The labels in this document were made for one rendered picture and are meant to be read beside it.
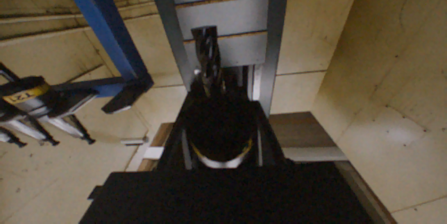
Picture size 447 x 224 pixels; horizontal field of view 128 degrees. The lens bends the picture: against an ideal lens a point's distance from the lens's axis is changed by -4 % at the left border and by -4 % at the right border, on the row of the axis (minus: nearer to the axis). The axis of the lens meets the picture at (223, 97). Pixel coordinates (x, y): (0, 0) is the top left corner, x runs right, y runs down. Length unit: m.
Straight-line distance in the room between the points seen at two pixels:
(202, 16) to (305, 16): 0.85
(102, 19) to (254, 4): 0.64
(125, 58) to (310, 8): 1.26
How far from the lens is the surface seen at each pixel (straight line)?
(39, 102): 0.37
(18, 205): 1.17
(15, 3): 1.25
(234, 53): 0.78
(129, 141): 1.37
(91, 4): 0.26
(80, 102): 0.33
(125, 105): 0.24
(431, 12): 1.21
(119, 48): 0.26
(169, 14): 0.84
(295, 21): 1.28
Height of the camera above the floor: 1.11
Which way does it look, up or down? 37 degrees up
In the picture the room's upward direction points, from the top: 172 degrees clockwise
